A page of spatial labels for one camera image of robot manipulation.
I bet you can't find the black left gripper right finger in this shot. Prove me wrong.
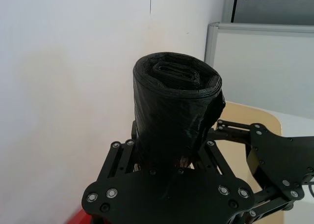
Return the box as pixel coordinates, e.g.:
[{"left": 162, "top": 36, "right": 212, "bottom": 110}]
[{"left": 193, "top": 139, "right": 236, "bottom": 178}]

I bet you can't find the grey office partition panel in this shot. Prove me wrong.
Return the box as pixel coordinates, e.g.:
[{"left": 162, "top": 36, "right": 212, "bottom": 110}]
[{"left": 205, "top": 22, "right": 314, "bottom": 119}]

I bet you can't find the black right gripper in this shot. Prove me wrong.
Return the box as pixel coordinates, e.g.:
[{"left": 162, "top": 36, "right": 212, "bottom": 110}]
[{"left": 207, "top": 119, "right": 314, "bottom": 224}]

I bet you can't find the dark grey cabinet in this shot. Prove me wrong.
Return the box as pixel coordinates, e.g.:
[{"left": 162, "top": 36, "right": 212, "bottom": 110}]
[{"left": 221, "top": 0, "right": 314, "bottom": 26}]

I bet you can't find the roll of black plastic bags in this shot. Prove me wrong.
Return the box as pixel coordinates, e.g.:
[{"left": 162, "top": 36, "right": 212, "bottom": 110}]
[{"left": 132, "top": 51, "right": 226, "bottom": 171}]

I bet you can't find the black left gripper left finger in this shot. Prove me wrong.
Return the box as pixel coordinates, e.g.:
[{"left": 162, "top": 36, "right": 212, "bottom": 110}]
[{"left": 97, "top": 120, "right": 141, "bottom": 180}]

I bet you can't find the red object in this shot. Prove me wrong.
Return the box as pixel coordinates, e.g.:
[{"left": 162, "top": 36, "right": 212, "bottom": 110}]
[{"left": 62, "top": 201, "right": 105, "bottom": 224}]

